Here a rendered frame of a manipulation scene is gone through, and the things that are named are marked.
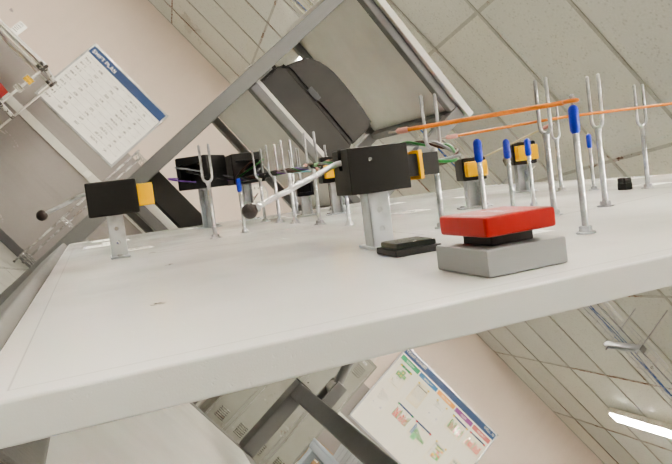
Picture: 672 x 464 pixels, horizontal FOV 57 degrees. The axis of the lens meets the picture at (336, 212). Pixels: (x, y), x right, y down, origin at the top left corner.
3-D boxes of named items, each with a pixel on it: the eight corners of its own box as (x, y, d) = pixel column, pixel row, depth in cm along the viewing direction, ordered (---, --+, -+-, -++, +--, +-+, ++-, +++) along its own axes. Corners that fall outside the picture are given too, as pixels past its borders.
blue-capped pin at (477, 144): (475, 232, 59) (465, 140, 58) (489, 229, 59) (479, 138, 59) (484, 232, 57) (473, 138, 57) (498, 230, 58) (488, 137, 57)
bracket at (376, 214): (358, 247, 58) (352, 194, 58) (382, 243, 59) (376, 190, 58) (377, 251, 53) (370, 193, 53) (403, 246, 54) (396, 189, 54)
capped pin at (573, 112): (572, 235, 48) (557, 95, 48) (581, 232, 49) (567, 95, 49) (590, 234, 47) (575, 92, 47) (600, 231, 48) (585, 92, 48)
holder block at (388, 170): (336, 196, 57) (331, 152, 57) (392, 188, 59) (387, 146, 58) (352, 195, 53) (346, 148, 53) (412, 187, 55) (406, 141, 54)
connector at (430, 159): (379, 180, 57) (377, 158, 57) (424, 174, 59) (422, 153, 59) (395, 178, 55) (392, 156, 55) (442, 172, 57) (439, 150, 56)
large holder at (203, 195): (249, 219, 138) (241, 154, 137) (215, 228, 121) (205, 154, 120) (221, 222, 140) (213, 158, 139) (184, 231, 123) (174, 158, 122)
